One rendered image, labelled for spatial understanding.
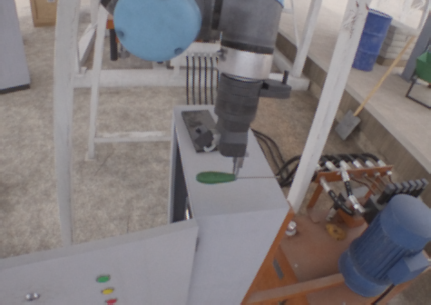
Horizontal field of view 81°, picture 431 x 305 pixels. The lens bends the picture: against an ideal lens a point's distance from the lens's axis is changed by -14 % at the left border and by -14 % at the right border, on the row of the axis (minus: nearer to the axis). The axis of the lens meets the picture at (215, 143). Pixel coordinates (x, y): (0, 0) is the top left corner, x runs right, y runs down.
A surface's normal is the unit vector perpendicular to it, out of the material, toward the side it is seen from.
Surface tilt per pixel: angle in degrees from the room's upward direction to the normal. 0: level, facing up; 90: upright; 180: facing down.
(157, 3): 93
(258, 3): 76
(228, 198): 0
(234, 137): 57
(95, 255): 90
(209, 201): 0
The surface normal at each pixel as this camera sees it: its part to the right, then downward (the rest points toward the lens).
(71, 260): 0.40, 0.61
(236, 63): -0.38, 0.32
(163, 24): 0.01, 0.66
